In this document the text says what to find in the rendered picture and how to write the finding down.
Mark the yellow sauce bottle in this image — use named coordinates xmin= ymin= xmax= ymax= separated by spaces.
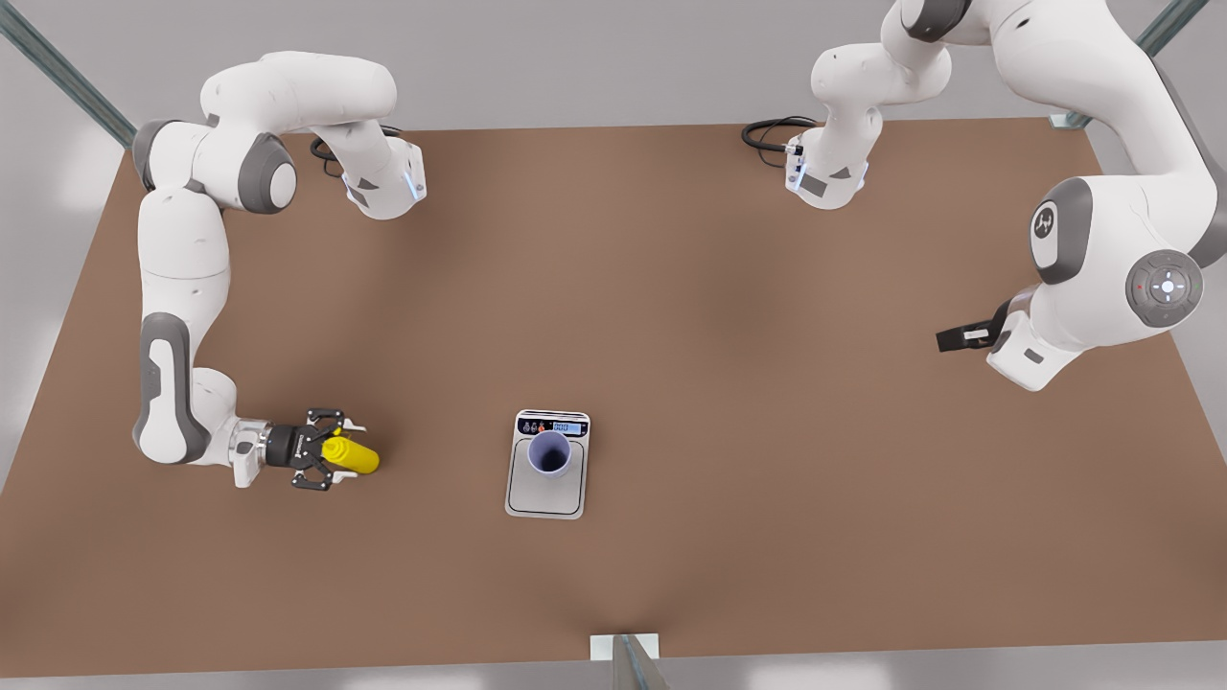
xmin=321 ymin=436 xmax=382 ymax=476

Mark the pale blue cup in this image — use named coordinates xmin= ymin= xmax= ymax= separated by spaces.
xmin=528 ymin=430 xmax=574 ymax=479

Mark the silver kitchen scale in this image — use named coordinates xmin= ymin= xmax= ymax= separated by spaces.
xmin=505 ymin=410 xmax=592 ymax=520

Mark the black cable loop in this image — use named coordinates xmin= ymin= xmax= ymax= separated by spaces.
xmin=309 ymin=125 xmax=405 ymax=180
xmin=741 ymin=116 xmax=822 ymax=171

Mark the silver frame post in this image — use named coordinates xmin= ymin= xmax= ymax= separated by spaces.
xmin=0 ymin=0 xmax=137 ymax=150
xmin=589 ymin=632 xmax=674 ymax=690
xmin=1049 ymin=0 xmax=1211 ymax=131

